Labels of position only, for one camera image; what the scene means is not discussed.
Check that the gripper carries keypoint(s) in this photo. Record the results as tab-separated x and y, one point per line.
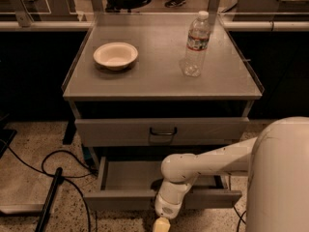
164	207

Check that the grey drawer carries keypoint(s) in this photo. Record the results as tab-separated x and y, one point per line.
160	131
132	185

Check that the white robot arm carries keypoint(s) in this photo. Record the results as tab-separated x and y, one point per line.
276	163

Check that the grey top drawer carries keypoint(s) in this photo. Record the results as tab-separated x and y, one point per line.
160	131

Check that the grey drawer cabinet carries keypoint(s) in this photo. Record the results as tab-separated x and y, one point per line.
155	87

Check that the black stand leg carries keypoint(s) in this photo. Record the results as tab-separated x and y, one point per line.
44	216

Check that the white bowl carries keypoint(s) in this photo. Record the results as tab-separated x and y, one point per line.
115	56

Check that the clear plastic water bottle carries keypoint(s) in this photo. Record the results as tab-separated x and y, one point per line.
196	45

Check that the black sneaker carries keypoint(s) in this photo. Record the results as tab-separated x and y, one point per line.
174	3

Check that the white horizontal rail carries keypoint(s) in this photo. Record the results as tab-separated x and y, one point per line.
239	26

